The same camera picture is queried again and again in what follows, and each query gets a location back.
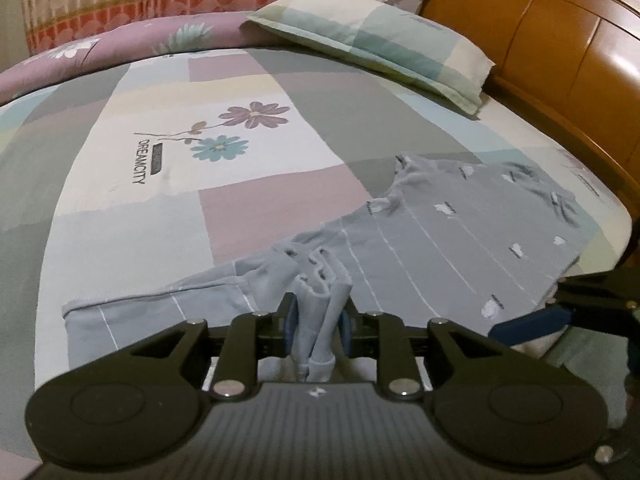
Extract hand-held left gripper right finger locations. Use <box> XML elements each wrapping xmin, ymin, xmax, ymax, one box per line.
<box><xmin>339</xmin><ymin>294</ymin><xmax>538</xmax><ymax>401</ymax></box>

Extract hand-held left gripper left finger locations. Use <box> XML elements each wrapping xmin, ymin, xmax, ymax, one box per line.
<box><xmin>87</xmin><ymin>292</ymin><xmax>301</xmax><ymax>401</ymax></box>

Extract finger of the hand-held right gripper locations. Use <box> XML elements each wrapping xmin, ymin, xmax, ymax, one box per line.
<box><xmin>487</xmin><ymin>302</ymin><xmax>640</xmax><ymax>347</ymax></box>
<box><xmin>555</xmin><ymin>266</ymin><xmax>640</xmax><ymax>307</ymax></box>

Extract grey cat-print pants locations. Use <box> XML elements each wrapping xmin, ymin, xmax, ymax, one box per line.
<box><xmin>61</xmin><ymin>152</ymin><xmax>603</xmax><ymax>386</ymax></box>

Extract patchwork floral bed sheet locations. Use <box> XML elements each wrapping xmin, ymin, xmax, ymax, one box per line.
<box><xmin>0</xmin><ymin>35</ymin><xmax>631</xmax><ymax>461</ymax></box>

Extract wooden headboard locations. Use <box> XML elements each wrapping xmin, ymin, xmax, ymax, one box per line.
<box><xmin>355</xmin><ymin>0</ymin><xmax>640</xmax><ymax>261</ymax></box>

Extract pastel checked pillow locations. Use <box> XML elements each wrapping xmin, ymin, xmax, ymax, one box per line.
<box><xmin>245</xmin><ymin>0</ymin><xmax>497</xmax><ymax>121</ymax></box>

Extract purple floral quilt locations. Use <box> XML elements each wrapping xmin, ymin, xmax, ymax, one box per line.
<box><xmin>0</xmin><ymin>10</ymin><xmax>281</xmax><ymax>106</ymax></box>

